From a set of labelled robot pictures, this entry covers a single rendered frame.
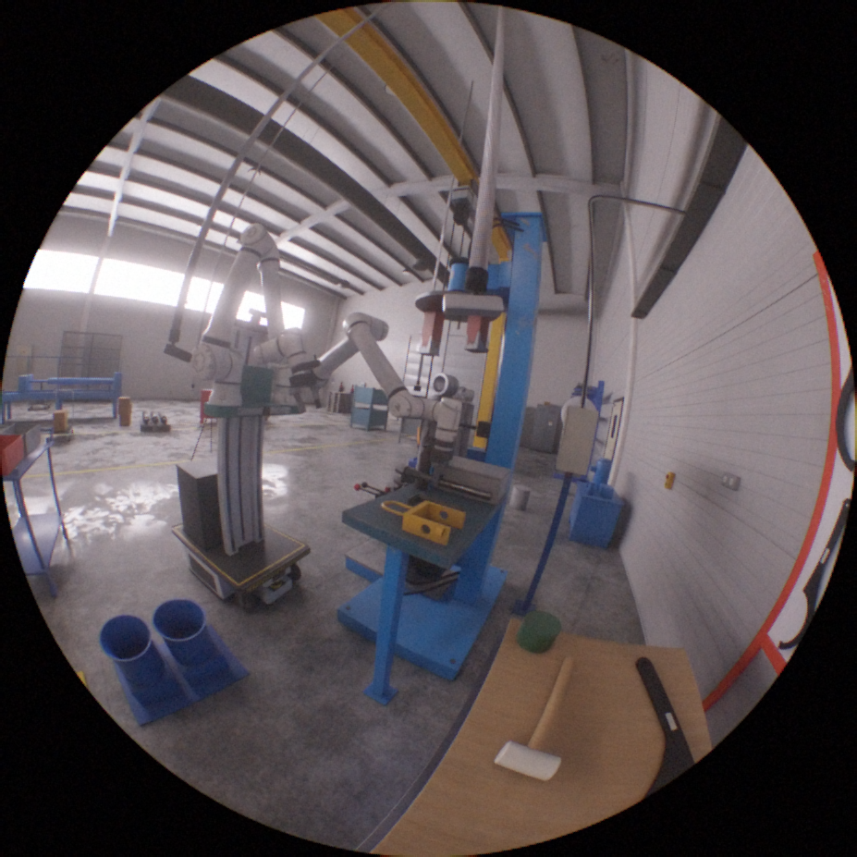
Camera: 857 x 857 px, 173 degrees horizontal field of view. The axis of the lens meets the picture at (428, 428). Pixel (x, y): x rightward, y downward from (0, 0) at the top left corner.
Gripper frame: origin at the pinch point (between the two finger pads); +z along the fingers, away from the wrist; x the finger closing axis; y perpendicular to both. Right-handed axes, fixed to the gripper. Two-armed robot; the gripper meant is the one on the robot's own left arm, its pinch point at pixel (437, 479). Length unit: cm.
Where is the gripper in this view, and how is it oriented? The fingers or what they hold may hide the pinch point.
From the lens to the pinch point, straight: 120.0
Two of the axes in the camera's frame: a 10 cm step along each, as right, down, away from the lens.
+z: -1.7, 9.8, 1.2
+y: 8.8, 2.0, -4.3
